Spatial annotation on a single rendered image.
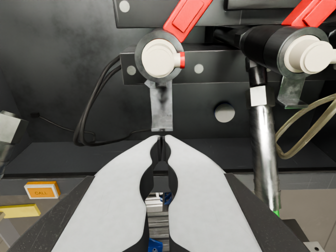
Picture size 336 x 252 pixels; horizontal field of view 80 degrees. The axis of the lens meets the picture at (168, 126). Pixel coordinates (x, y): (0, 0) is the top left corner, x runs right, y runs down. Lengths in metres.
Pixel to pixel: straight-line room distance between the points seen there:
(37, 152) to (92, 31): 0.27
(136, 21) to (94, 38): 0.18
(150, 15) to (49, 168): 0.33
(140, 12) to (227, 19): 0.09
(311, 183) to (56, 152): 0.49
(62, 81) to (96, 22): 0.13
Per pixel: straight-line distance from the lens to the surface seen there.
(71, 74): 0.44
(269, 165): 0.17
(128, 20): 0.24
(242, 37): 0.20
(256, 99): 0.18
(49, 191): 0.42
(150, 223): 0.82
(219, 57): 0.25
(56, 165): 0.44
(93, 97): 0.24
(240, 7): 0.23
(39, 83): 0.47
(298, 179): 0.43
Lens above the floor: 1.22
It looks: 62 degrees down
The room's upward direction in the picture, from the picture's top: 180 degrees clockwise
